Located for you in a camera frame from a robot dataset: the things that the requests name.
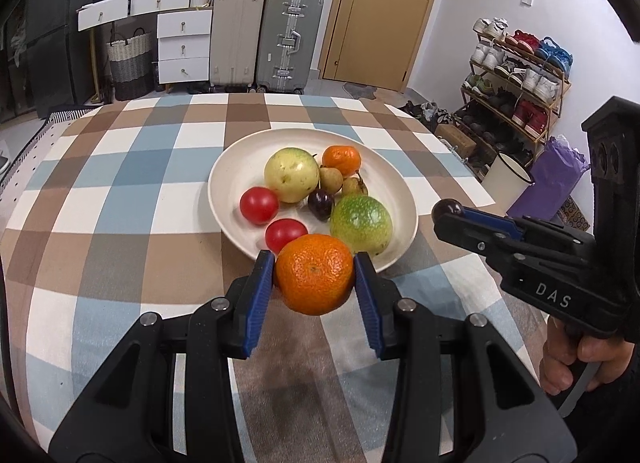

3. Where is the red tomato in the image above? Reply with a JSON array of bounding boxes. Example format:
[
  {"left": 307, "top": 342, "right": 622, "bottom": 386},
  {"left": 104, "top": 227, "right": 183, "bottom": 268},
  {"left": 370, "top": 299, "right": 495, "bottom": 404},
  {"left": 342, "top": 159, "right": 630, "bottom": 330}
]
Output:
[
  {"left": 265, "top": 218, "right": 309, "bottom": 255},
  {"left": 239, "top": 186, "right": 280, "bottom": 224}
]

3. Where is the purple plastic bag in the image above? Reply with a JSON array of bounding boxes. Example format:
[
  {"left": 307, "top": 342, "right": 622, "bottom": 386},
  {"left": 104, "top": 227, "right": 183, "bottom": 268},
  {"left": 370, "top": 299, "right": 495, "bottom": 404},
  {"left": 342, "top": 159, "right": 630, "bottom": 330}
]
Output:
[{"left": 507, "top": 135, "right": 591, "bottom": 221}]

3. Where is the woven laundry basket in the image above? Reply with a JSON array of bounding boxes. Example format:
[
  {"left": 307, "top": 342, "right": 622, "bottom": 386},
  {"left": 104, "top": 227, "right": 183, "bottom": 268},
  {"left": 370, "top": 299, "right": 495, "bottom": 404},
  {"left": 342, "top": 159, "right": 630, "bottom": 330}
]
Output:
[{"left": 107, "top": 29, "right": 153, "bottom": 101}]

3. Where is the pile of worn shoes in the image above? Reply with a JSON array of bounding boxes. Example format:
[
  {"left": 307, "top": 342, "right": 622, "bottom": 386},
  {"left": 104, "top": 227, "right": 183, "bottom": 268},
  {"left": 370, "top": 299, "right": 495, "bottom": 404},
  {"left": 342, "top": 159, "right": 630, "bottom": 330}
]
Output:
[{"left": 400, "top": 100, "right": 453, "bottom": 126}]

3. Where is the beige suitcase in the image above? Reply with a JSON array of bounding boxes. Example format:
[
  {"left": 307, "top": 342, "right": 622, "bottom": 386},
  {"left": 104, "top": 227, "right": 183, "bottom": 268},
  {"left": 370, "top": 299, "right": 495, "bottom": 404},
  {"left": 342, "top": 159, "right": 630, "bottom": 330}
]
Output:
[{"left": 209, "top": 0, "right": 267, "bottom": 92}]

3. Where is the checkered tablecloth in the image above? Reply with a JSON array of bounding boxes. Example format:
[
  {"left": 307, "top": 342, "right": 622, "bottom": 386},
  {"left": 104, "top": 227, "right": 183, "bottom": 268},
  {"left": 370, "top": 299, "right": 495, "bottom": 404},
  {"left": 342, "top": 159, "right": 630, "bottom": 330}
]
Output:
[{"left": 0, "top": 93, "right": 551, "bottom": 463}]

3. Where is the orange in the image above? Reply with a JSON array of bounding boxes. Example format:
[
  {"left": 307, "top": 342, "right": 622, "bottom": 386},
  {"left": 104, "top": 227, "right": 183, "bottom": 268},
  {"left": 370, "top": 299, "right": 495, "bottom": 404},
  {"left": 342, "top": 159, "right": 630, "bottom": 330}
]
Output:
[
  {"left": 321, "top": 145, "right": 362, "bottom": 180},
  {"left": 274, "top": 234, "right": 356, "bottom": 316}
]

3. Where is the brown cardboard box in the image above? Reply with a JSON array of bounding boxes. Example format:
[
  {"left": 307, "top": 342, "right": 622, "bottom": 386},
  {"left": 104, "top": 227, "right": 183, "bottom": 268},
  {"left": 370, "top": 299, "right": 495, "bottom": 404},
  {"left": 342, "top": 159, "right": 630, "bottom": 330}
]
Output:
[{"left": 436, "top": 124, "right": 477, "bottom": 158}]

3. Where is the wooden shoe rack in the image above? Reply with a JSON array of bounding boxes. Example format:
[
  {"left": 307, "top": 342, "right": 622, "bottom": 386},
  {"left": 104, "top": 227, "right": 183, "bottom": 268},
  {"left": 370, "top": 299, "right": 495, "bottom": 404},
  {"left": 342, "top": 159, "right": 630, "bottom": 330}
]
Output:
[{"left": 460, "top": 30, "right": 572, "bottom": 168}]

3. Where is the silver suitcase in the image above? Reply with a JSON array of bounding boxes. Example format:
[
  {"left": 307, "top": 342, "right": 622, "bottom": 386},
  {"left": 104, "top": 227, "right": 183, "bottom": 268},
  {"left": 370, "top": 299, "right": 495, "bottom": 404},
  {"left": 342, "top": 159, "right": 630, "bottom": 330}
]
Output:
[{"left": 255, "top": 0, "right": 325, "bottom": 95}]

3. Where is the dark purple plum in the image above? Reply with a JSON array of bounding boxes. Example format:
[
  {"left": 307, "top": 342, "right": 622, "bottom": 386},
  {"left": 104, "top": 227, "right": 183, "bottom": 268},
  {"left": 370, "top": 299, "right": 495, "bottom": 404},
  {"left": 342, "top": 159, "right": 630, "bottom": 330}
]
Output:
[
  {"left": 307, "top": 189, "right": 335, "bottom": 222},
  {"left": 432, "top": 199, "right": 465, "bottom": 224}
]

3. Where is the grey doormat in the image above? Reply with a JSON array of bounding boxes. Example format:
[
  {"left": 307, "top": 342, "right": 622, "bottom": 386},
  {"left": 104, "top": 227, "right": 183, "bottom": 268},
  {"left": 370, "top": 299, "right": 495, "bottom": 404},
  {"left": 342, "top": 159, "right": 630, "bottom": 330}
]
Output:
[{"left": 342, "top": 83, "right": 380, "bottom": 100}]

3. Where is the shoe rack with shoes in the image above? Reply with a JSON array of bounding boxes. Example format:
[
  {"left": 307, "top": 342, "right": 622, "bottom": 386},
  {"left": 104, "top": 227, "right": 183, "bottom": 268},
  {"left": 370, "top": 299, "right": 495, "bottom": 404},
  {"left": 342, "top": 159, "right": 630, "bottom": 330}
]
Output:
[{"left": 462, "top": 18, "right": 573, "bottom": 138}]

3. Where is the dark grey refrigerator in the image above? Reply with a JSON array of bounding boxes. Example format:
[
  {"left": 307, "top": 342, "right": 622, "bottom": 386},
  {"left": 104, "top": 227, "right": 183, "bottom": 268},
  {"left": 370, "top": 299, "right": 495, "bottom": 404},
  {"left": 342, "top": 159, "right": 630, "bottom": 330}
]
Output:
[{"left": 22, "top": 0, "right": 121, "bottom": 118}]

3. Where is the white enamel bucket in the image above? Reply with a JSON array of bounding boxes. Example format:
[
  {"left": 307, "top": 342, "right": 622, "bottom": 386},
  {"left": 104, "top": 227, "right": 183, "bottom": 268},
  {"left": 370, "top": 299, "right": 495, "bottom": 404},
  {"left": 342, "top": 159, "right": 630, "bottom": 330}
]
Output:
[{"left": 481, "top": 152, "right": 535, "bottom": 211}]

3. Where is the large yellow round fruit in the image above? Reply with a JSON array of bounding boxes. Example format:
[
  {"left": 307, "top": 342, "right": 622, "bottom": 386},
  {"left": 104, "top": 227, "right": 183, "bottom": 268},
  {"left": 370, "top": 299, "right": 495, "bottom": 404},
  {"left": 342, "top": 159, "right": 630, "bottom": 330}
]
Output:
[{"left": 263, "top": 148, "right": 321, "bottom": 204}]

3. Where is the white desk with drawers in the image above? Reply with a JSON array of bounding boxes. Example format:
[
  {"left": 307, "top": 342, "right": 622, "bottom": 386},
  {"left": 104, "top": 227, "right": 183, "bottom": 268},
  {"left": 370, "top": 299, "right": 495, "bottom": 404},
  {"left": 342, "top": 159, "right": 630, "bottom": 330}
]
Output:
[{"left": 76, "top": 0, "right": 215, "bottom": 86}]

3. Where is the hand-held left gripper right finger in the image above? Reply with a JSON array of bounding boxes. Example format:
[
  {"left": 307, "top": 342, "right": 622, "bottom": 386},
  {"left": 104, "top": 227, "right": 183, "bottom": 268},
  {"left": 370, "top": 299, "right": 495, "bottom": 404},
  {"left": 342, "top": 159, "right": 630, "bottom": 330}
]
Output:
[{"left": 353, "top": 252, "right": 578, "bottom": 463}]

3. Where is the small brown pear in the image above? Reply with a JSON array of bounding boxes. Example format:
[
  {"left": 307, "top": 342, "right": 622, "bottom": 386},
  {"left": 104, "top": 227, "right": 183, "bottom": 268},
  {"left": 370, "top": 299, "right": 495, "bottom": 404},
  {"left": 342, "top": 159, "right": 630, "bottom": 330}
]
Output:
[{"left": 342, "top": 172, "right": 369, "bottom": 198}]

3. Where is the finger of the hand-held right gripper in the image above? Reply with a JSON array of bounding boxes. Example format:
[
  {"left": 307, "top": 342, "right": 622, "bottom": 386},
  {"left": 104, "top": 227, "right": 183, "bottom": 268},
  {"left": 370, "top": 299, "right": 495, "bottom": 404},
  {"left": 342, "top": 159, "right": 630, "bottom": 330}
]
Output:
[
  {"left": 432, "top": 215, "right": 527, "bottom": 270},
  {"left": 452, "top": 207, "right": 596, "bottom": 250}
]

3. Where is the green yellow round fruit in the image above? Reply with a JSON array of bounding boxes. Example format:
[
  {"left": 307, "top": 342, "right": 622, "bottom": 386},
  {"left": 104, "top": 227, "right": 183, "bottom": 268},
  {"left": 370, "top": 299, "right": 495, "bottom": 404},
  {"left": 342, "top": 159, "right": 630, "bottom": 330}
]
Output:
[{"left": 329, "top": 195, "right": 393, "bottom": 255}]

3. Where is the brown longan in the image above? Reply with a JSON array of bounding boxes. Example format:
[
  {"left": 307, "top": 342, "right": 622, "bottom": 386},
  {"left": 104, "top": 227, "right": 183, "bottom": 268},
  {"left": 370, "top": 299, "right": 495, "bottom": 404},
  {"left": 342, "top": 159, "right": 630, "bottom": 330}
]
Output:
[{"left": 319, "top": 167, "right": 345, "bottom": 194}]

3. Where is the person's right hand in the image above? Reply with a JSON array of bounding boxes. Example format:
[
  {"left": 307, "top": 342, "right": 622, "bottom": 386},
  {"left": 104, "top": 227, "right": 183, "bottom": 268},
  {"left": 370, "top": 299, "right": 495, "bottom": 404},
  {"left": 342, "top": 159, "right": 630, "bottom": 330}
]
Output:
[{"left": 541, "top": 315, "right": 636, "bottom": 396}]

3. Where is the white round plate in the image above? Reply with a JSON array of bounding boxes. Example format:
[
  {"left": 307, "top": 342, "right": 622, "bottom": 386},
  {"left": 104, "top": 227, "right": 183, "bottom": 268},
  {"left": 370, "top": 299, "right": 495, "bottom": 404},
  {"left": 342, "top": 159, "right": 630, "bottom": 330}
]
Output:
[{"left": 207, "top": 129, "right": 419, "bottom": 275}]

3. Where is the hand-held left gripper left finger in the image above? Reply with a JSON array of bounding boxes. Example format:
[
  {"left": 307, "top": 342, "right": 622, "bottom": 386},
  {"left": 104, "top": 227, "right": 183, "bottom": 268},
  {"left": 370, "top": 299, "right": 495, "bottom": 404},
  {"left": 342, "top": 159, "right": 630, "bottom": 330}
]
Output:
[{"left": 48, "top": 250, "right": 276, "bottom": 463}]

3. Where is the wooden door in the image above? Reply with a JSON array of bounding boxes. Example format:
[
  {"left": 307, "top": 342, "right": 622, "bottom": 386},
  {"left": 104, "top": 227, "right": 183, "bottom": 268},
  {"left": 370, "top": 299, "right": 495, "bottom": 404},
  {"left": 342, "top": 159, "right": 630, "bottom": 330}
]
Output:
[{"left": 320, "top": 0, "right": 448, "bottom": 92}]

